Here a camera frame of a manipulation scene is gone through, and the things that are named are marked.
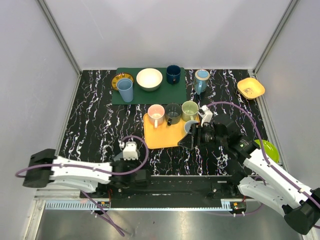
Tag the yellow square dish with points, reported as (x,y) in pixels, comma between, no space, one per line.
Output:
(250,88)

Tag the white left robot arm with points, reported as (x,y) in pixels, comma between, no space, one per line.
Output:
(46,168)

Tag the yellow patterned saucer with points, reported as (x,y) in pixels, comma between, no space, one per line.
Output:
(116,78)

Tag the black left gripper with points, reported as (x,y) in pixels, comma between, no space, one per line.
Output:
(117,158)

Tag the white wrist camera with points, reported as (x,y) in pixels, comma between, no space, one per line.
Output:
(205,114)
(129,151)

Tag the blue and beige mug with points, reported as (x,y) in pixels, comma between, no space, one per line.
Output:
(200,81)

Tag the sage green mug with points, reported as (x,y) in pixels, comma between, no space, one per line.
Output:
(189,111)

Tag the orange plastic tray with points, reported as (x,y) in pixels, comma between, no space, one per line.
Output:
(163,136)

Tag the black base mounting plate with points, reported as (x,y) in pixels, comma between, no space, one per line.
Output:
(170,192)

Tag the dark grey mug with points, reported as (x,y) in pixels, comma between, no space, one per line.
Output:
(173,113)

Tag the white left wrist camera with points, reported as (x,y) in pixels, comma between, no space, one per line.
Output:
(129,151)

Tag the light blue plastic cup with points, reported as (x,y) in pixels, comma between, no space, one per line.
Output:
(125,88)

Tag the cream ceramic bowl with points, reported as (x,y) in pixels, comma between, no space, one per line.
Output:
(149,79)

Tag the dark green placemat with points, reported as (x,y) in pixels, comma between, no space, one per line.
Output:
(165,94)

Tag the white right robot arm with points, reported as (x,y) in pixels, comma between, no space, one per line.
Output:
(296,202)

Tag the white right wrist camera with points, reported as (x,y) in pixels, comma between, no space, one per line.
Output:
(205,114)

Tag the lime green plate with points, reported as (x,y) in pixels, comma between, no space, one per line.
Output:
(271,151)

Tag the pink mug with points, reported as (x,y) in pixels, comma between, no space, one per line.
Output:
(156,115)

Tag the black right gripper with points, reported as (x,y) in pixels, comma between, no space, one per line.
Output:
(192,138)

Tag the navy blue mug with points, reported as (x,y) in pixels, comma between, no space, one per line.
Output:
(173,74)

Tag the white mug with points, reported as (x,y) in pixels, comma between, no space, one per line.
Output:
(188,125)

